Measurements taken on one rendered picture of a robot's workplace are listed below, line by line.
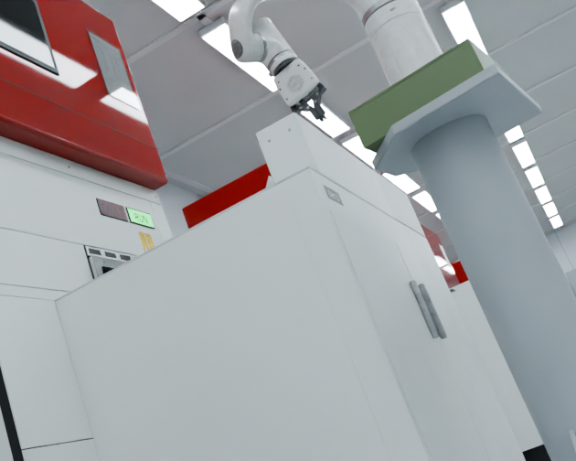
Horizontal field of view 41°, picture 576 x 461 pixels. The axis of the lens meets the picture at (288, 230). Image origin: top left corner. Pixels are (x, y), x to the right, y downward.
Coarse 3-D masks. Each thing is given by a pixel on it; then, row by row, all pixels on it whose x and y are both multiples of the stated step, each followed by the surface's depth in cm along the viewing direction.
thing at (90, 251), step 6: (84, 246) 182; (90, 246) 184; (90, 252) 183; (96, 252) 185; (102, 252) 188; (108, 252) 190; (114, 252) 193; (120, 252) 195; (108, 258) 189; (114, 258) 192; (120, 258) 194; (126, 258) 197; (132, 258) 199
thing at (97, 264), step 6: (90, 258) 181; (96, 258) 182; (102, 258) 185; (90, 264) 181; (96, 264) 181; (102, 264) 184; (108, 264) 186; (114, 264) 188; (120, 264) 191; (96, 270) 180; (108, 270) 187; (96, 276) 180
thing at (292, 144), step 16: (272, 128) 155; (288, 128) 154; (304, 128) 155; (272, 144) 155; (288, 144) 153; (304, 144) 152; (320, 144) 162; (336, 144) 177; (272, 160) 154; (288, 160) 153; (304, 160) 151; (320, 160) 155; (336, 160) 169; (352, 160) 184; (272, 176) 154; (288, 176) 152; (336, 176) 162; (352, 176) 176; (368, 176) 194; (352, 192) 169; (368, 192) 184; (384, 208) 193
